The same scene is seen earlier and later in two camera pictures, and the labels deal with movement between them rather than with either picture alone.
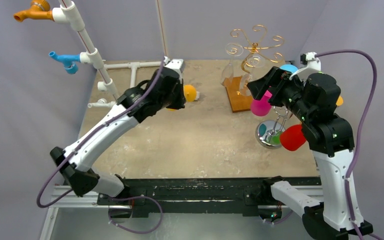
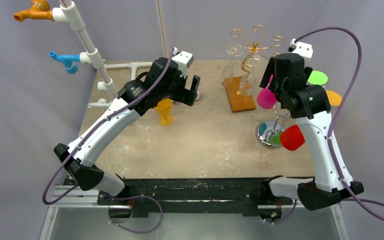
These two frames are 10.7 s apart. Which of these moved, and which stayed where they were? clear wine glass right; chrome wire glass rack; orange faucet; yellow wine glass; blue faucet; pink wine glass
Moved: yellow wine glass; pink wine glass
Stayed: clear wine glass right; blue faucet; orange faucet; chrome wire glass rack
